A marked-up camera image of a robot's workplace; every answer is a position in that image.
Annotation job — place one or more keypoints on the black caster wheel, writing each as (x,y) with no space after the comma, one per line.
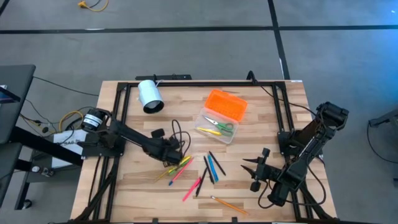
(27,203)

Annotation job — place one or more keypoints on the blue multicolour pen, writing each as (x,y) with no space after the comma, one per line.
(213,169)

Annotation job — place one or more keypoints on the black stand beam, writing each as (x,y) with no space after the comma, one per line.
(46,146)

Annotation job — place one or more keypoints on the small yellow marker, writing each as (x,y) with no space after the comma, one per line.
(208,130)

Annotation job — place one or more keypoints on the orange pencil pink eraser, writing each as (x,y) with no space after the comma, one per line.
(230,205)

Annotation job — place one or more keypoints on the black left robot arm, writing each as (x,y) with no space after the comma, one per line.
(133,135)

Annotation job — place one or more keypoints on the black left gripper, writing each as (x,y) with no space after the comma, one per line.
(169,149)

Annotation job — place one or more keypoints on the thick pink highlighter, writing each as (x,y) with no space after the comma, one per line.
(191,189)

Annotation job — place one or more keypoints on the black pen with clip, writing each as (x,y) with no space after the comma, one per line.
(209,169)

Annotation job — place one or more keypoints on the thin yellow pencil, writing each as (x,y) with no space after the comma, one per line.
(161,176)

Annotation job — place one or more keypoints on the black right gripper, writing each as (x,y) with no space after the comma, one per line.
(267,174)

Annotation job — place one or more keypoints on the green pen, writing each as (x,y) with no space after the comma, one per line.
(174,170)

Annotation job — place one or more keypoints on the slim black pen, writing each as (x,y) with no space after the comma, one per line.
(217,163)

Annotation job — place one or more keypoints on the yellow highlighter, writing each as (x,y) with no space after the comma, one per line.
(186,159)

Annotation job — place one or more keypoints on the black mount bar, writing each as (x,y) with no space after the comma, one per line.
(168,76)

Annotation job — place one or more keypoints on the grey desk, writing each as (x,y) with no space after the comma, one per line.
(15,93)
(7,168)

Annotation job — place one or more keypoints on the dark tablet device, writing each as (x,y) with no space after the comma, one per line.
(9,95)

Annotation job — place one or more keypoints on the clear pencil box orange lid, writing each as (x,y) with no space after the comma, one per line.
(225,104)

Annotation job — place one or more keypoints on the black stand foot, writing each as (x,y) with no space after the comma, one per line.
(385,118)

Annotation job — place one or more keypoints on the white paper sheet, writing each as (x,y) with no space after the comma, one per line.
(66,140)

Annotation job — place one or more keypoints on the black table frame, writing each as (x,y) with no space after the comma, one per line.
(199,84)

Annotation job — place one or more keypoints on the pink pen blue cap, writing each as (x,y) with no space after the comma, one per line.
(182,170)

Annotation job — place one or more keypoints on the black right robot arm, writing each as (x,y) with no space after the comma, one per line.
(311,140)

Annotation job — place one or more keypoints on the black pen round button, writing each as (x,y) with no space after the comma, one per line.
(201,182)

